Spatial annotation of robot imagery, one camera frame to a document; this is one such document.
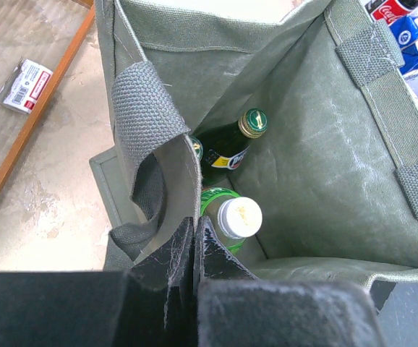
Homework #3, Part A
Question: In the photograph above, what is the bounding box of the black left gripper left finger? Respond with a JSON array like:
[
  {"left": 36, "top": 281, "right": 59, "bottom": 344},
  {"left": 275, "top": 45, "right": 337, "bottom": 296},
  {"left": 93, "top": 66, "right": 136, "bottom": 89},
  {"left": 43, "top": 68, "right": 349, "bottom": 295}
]
[{"left": 126, "top": 217, "right": 195, "bottom": 346}]

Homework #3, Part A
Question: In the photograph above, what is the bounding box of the orange juice plastic bottle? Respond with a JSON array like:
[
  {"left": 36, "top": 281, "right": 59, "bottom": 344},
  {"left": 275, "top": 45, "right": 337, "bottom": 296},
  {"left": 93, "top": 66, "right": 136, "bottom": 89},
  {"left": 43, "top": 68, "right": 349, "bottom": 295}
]
[{"left": 200, "top": 187, "right": 263, "bottom": 254}]

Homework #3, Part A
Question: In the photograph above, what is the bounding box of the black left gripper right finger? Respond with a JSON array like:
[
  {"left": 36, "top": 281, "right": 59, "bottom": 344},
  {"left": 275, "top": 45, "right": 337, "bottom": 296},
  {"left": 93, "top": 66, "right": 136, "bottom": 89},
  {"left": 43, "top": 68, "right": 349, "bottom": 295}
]
[{"left": 194, "top": 217, "right": 259, "bottom": 346}]

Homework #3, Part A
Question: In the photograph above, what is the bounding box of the green canvas tote bag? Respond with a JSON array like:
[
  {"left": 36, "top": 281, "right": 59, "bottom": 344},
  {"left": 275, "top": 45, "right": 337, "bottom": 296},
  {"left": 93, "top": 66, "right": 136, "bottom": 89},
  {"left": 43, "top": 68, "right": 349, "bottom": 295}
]
[{"left": 95, "top": 1, "right": 418, "bottom": 289}]

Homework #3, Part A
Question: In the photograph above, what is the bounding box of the orange wooden shoe rack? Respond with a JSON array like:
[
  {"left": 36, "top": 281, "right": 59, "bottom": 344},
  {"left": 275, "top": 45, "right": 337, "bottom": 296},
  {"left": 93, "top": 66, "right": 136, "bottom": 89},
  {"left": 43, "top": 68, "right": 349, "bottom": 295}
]
[{"left": 0, "top": 1, "right": 95, "bottom": 193}]

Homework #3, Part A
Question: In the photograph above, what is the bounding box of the small white label packet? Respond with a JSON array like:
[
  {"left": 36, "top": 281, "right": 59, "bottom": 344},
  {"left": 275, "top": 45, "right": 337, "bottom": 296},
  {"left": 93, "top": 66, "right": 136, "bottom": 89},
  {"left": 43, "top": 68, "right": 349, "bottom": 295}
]
[{"left": 0, "top": 58, "right": 53, "bottom": 114}]

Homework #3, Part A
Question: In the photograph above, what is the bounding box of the green Perrier glass bottle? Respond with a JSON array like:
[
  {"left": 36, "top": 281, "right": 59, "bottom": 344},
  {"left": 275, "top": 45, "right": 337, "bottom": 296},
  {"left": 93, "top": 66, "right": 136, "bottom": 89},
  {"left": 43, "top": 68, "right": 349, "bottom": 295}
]
[{"left": 189, "top": 135, "right": 204, "bottom": 162}]

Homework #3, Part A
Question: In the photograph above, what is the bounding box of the dark cola glass bottle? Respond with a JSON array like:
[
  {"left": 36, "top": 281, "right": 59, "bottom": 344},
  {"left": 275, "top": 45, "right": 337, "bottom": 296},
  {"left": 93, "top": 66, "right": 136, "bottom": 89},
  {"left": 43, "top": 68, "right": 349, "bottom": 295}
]
[{"left": 364, "top": 0, "right": 418, "bottom": 25}]

